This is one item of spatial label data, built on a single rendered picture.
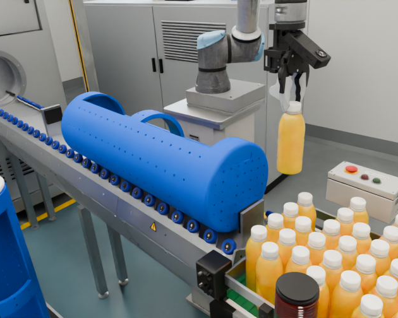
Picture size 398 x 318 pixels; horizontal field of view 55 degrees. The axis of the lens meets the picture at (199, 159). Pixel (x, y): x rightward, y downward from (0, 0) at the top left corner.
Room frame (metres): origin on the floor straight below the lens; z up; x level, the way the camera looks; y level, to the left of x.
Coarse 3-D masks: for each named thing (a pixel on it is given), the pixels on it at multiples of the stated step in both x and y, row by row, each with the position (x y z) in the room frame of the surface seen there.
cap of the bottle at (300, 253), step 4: (296, 248) 0.70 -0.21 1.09; (300, 248) 0.70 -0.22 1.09; (304, 248) 0.70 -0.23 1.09; (292, 252) 0.69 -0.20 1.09; (296, 252) 0.68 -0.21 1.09; (300, 252) 0.68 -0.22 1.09; (304, 252) 0.68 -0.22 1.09; (308, 252) 0.68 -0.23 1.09; (292, 256) 0.69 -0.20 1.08; (296, 256) 0.67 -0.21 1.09; (300, 256) 0.67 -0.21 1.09; (304, 256) 0.67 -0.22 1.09; (308, 256) 0.68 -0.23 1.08; (296, 260) 0.68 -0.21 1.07; (300, 260) 0.67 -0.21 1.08; (304, 260) 0.67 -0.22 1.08
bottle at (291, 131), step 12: (288, 120) 0.91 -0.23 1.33; (300, 120) 0.90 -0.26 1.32; (288, 132) 0.90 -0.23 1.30; (300, 132) 0.90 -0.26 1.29; (288, 144) 0.90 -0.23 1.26; (300, 144) 0.90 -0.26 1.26; (288, 156) 0.89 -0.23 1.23; (300, 156) 0.90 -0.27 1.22; (288, 168) 0.89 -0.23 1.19; (300, 168) 0.90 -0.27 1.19
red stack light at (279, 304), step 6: (276, 294) 0.42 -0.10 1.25; (276, 300) 0.41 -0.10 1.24; (282, 300) 0.40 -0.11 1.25; (318, 300) 0.40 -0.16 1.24; (276, 306) 0.41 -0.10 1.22; (282, 306) 0.40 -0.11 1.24; (288, 306) 0.39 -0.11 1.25; (294, 306) 0.39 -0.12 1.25; (300, 306) 0.39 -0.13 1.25; (306, 306) 0.39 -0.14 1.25; (312, 306) 0.39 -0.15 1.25; (276, 312) 0.41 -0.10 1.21; (282, 312) 0.40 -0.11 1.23; (288, 312) 0.39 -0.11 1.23; (294, 312) 0.39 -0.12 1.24; (300, 312) 0.39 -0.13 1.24; (306, 312) 0.39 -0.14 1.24; (312, 312) 0.39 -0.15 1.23
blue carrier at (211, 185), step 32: (96, 96) 1.64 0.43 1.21; (64, 128) 1.50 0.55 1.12; (96, 128) 1.34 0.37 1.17; (128, 128) 1.24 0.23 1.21; (160, 128) 1.47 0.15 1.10; (96, 160) 1.35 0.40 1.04; (128, 160) 1.16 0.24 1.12; (160, 160) 1.05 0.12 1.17; (192, 160) 0.98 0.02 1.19; (224, 160) 0.93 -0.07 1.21; (256, 160) 1.03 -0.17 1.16; (160, 192) 1.04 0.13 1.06; (192, 192) 0.92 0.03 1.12; (224, 192) 0.93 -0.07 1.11; (256, 192) 1.03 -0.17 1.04; (224, 224) 0.93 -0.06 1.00
